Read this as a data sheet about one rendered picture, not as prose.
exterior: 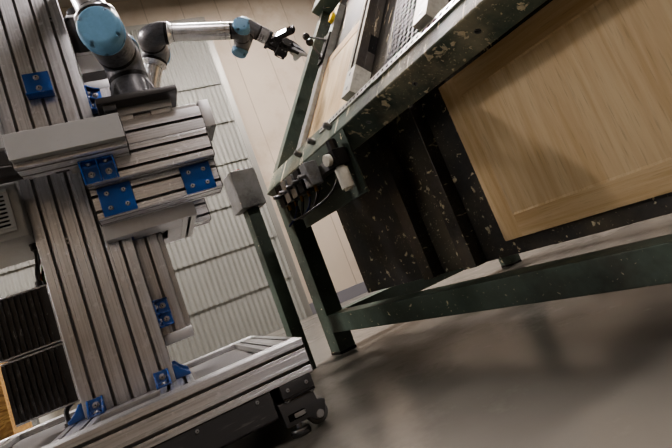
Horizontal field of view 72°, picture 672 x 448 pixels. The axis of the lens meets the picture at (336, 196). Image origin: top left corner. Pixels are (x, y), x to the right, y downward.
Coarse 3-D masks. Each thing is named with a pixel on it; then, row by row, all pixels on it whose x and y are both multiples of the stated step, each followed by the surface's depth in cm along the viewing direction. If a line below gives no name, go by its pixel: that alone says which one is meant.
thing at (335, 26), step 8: (344, 8) 248; (336, 16) 243; (336, 24) 242; (328, 32) 244; (336, 32) 240; (336, 40) 238; (328, 48) 234; (328, 56) 232; (320, 72) 226; (320, 80) 225; (312, 96) 222; (312, 104) 218; (312, 112) 216; (304, 120) 218; (304, 128) 212; (304, 136) 210
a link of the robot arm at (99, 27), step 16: (80, 0) 129; (96, 0) 130; (80, 16) 125; (96, 16) 126; (112, 16) 127; (80, 32) 125; (96, 32) 126; (112, 32) 126; (96, 48) 127; (112, 48) 128; (128, 48) 134; (112, 64) 135
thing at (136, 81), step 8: (120, 72) 139; (128, 72) 139; (136, 72) 141; (144, 72) 143; (112, 80) 140; (120, 80) 138; (128, 80) 138; (136, 80) 139; (144, 80) 141; (112, 88) 139; (120, 88) 137; (128, 88) 137; (136, 88) 137; (144, 88) 139
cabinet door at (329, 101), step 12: (348, 36) 213; (336, 48) 225; (348, 48) 207; (336, 60) 217; (348, 60) 200; (336, 72) 209; (324, 84) 219; (336, 84) 202; (324, 96) 212; (336, 96) 195; (324, 108) 204; (336, 108) 189; (312, 120) 214; (324, 120) 197; (312, 132) 206
